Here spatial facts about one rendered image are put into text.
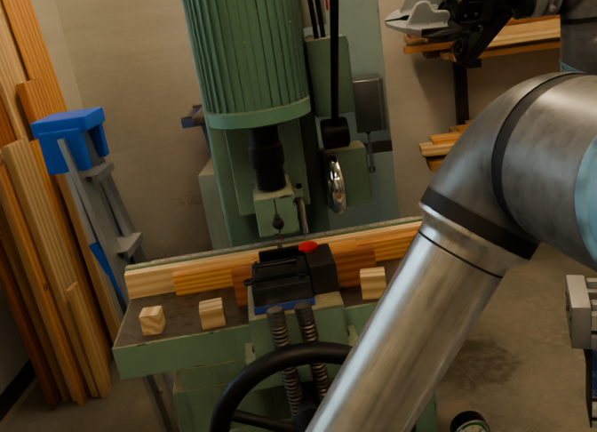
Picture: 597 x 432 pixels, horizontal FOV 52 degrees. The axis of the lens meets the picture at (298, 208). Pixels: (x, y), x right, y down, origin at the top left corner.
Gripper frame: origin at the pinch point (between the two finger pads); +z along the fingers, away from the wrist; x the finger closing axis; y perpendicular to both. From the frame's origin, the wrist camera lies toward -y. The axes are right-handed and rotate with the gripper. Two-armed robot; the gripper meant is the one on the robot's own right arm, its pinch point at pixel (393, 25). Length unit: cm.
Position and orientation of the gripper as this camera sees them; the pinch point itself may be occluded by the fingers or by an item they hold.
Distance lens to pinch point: 99.1
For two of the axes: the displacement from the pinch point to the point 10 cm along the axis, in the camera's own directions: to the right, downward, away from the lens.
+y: -0.5, -5.2, -8.5
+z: -9.9, 1.7, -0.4
